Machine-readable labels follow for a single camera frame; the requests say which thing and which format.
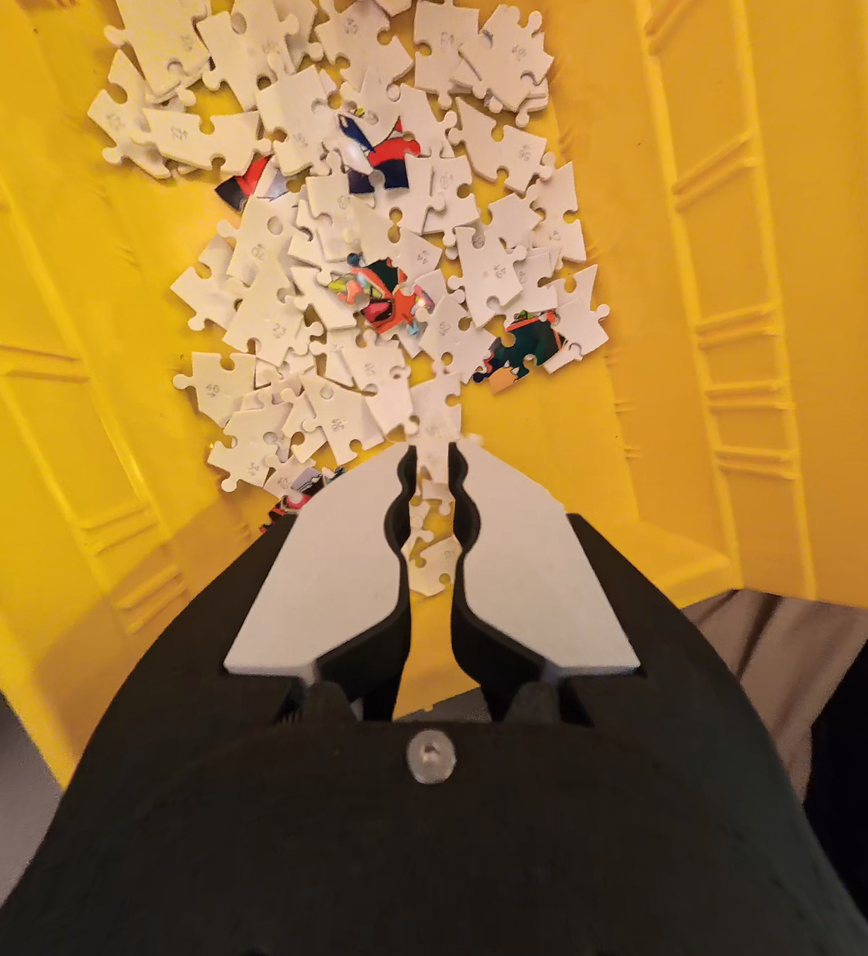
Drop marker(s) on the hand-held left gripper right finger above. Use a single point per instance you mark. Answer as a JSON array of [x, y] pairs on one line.
[[546, 582]]

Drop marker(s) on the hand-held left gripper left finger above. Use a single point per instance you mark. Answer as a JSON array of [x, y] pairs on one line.
[[329, 582]]

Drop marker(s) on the white puzzle piece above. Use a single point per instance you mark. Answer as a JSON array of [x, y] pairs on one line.
[[434, 407]]

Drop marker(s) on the pile of puzzle pieces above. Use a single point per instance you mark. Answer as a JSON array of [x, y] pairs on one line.
[[277, 314]]

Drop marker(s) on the yellow plastic bin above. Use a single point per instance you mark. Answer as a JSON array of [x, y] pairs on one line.
[[703, 299]]

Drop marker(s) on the person's beige trousers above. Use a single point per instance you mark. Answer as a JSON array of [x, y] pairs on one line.
[[777, 657]]

